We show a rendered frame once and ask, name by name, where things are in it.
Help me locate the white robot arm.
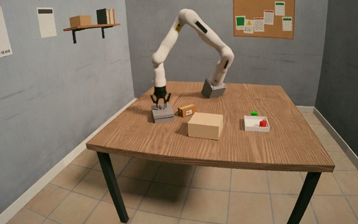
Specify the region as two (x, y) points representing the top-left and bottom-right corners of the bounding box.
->
(152, 9), (234, 87)

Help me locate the red block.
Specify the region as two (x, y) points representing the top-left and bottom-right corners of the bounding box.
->
(259, 120), (267, 127)

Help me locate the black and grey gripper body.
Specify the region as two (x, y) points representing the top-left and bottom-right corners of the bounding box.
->
(154, 86), (167, 99)

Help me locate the light wooden cabinet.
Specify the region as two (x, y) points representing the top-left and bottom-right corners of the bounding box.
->
(188, 112), (223, 140)

